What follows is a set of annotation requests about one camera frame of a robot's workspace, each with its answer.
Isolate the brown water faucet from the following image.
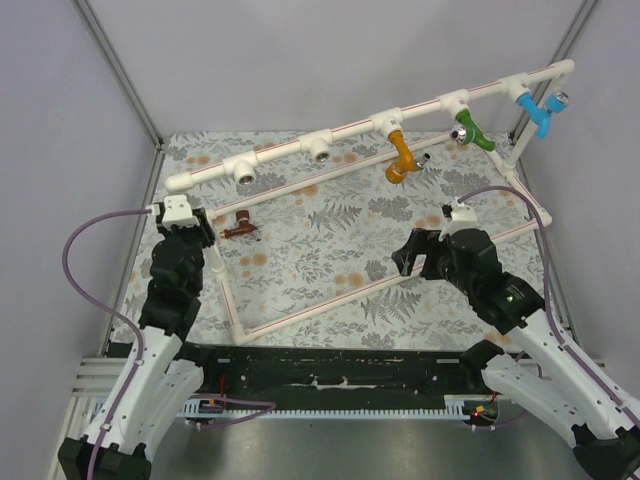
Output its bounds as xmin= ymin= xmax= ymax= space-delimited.
xmin=221 ymin=209 xmax=261 ymax=241

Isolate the orange water faucet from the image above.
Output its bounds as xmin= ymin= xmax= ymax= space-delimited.
xmin=385 ymin=130 xmax=431 ymax=185

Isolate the white PVC pipe frame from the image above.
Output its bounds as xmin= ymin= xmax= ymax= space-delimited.
xmin=163 ymin=58 xmax=576 ymax=346

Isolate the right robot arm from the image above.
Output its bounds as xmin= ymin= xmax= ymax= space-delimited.
xmin=391 ymin=229 xmax=639 ymax=479

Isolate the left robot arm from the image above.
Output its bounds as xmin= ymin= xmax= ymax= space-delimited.
xmin=57 ymin=194 xmax=217 ymax=479

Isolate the green water faucet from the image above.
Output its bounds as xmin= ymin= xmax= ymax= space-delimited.
xmin=450 ymin=109 xmax=496 ymax=152

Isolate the blue water faucet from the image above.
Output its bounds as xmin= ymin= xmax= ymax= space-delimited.
xmin=516 ymin=91 xmax=570 ymax=139

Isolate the floral patterned table mat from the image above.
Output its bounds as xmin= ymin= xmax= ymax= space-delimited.
xmin=112 ymin=130 xmax=551 ymax=350

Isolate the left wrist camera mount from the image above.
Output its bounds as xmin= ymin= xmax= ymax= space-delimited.
xmin=148 ymin=194 xmax=198 ymax=230

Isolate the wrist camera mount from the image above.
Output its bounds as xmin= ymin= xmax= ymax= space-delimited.
xmin=439 ymin=199 xmax=478 ymax=241
xmin=148 ymin=194 xmax=198 ymax=230

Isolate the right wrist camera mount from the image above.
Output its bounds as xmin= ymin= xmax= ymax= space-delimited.
xmin=439 ymin=199 xmax=478 ymax=241

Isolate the white slotted cable duct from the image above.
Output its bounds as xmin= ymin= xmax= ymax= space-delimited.
xmin=176 ymin=396 xmax=470 ymax=423

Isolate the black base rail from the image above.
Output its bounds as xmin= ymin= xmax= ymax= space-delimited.
xmin=177 ymin=343 xmax=490 ymax=406

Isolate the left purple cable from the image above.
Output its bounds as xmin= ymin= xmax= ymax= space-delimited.
xmin=60 ymin=207 xmax=277 ymax=480

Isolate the purple cable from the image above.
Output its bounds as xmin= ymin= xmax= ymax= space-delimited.
xmin=457 ymin=185 xmax=640 ymax=434
xmin=60 ymin=207 xmax=277 ymax=480

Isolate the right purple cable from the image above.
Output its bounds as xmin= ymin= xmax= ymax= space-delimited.
xmin=457 ymin=185 xmax=640 ymax=434

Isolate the aluminium frame profile right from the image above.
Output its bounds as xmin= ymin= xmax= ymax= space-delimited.
xmin=550 ymin=0 xmax=602 ymax=63

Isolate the aluminium frame profile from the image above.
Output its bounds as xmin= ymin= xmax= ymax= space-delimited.
xmin=71 ymin=0 xmax=164 ymax=150
xmin=550 ymin=0 xmax=602 ymax=63

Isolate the aluminium frame profile left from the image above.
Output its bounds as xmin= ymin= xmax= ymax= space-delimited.
xmin=71 ymin=0 xmax=164 ymax=150

